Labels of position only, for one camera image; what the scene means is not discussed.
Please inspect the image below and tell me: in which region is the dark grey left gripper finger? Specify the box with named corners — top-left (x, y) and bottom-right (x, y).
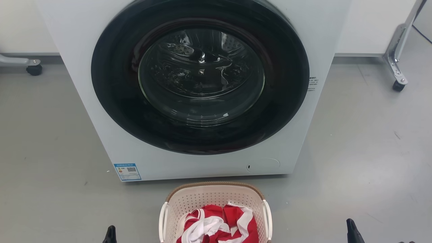
top-left (103, 225), bottom-right (117, 243)

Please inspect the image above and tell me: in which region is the cream perforated laundry basket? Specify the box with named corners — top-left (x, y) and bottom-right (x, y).
top-left (159, 182), bottom-right (273, 243)

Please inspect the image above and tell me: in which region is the blue energy label sticker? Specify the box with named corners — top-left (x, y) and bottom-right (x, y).
top-left (113, 163), bottom-right (142, 182)

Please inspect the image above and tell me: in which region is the red and white clothing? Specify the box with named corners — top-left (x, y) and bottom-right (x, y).
top-left (176, 202), bottom-right (260, 243)

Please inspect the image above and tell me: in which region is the white front-load washing machine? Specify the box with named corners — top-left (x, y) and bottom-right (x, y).
top-left (34, 0), bottom-right (352, 182)

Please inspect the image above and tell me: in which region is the round white filter cover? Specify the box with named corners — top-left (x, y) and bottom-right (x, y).
top-left (246, 158), bottom-right (280, 174)

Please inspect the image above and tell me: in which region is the black round washer door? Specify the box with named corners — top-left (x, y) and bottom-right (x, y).
top-left (91, 0), bottom-right (310, 155)

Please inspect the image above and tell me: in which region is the silver metal frame leg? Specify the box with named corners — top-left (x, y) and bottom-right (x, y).
top-left (383, 0), bottom-right (427, 85)

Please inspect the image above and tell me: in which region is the grey metal frame leg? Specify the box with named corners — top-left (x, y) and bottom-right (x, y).
top-left (0, 53), bottom-right (41, 67)

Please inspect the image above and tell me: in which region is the thin black floor cable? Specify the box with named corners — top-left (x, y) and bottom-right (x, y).
top-left (412, 24), bottom-right (432, 44)

